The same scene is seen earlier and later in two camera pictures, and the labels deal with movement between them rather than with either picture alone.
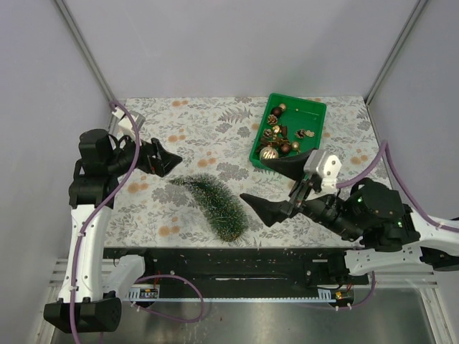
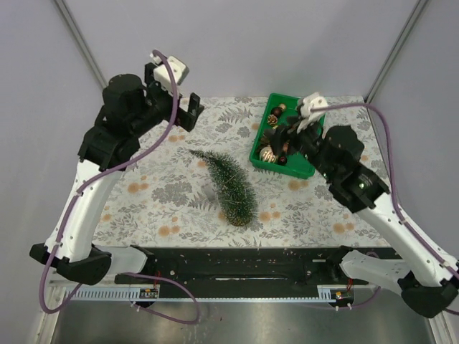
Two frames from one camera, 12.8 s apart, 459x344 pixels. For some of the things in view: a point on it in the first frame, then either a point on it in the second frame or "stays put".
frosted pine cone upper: (272, 120) stays put
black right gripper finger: (292, 167) -> (292, 122)
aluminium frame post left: (84, 49) stays put
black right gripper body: (324, 210) -> (306, 142)
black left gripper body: (125, 155) -> (160, 103)
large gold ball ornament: (269, 153) stays put
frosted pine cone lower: (267, 132) stays put
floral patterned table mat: (212, 137) stays put
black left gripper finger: (161, 167) -> (186, 120)
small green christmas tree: (224, 214) -> (237, 197)
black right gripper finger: (268, 211) -> (279, 136)
